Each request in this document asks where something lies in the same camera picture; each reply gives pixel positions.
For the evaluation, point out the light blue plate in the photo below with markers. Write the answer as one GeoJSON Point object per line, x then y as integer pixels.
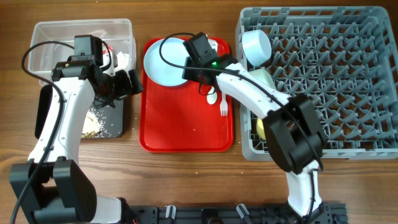
{"type": "Point", "coordinates": [160, 72]}

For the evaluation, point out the white napkin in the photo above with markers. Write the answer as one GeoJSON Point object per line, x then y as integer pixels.
{"type": "Point", "coordinates": [120, 61]}

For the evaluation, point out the white plastic spoon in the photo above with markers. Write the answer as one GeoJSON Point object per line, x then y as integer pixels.
{"type": "Point", "coordinates": [211, 96]}

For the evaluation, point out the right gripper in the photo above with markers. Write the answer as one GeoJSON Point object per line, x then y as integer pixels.
{"type": "Point", "coordinates": [189, 73]}

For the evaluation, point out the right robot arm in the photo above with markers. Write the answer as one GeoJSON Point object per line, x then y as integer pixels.
{"type": "Point", "coordinates": [295, 138]}

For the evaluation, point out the grey dishwasher rack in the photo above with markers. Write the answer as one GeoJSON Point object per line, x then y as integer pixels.
{"type": "Point", "coordinates": [345, 60]}

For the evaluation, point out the rice and food scraps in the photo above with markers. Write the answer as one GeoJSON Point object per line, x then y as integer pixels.
{"type": "Point", "coordinates": [93, 126]}

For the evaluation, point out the black waste tray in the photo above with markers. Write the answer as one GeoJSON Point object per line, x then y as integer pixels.
{"type": "Point", "coordinates": [112, 117]}

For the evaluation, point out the clear plastic waste bin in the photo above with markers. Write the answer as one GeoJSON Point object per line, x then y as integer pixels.
{"type": "Point", "coordinates": [117, 33]}

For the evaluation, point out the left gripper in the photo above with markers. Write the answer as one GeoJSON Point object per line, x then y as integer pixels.
{"type": "Point", "coordinates": [125, 89]}

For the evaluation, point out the red serving tray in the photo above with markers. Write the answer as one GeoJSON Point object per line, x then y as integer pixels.
{"type": "Point", "coordinates": [179, 119]}

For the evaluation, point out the light green bowl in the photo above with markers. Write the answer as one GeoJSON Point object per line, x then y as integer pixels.
{"type": "Point", "coordinates": [263, 75]}

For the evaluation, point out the yellow plastic cup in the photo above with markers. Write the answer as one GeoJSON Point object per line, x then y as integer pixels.
{"type": "Point", "coordinates": [260, 129]}

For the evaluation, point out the white plastic fork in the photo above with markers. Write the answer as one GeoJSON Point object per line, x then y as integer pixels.
{"type": "Point", "coordinates": [223, 105]}

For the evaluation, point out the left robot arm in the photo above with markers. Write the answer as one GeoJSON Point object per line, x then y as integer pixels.
{"type": "Point", "coordinates": [50, 186]}

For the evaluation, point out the light blue bowl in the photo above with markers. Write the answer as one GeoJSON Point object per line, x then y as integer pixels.
{"type": "Point", "coordinates": [257, 47]}

